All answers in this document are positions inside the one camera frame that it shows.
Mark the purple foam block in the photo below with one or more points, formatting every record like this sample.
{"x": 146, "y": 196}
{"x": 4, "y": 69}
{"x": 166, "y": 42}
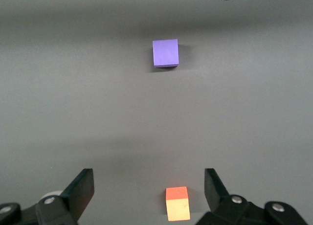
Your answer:
{"x": 165, "y": 52}

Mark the orange foam block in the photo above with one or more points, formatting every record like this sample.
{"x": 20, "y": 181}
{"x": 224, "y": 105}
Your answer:
{"x": 178, "y": 208}

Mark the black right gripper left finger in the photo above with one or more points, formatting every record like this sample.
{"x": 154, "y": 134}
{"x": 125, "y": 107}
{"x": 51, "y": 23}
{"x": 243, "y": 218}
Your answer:
{"x": 80, "y": 193}

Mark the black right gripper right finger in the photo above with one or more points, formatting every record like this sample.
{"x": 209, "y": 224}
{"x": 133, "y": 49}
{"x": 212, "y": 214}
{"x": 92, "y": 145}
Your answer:
{"x": 215, "y": 193}

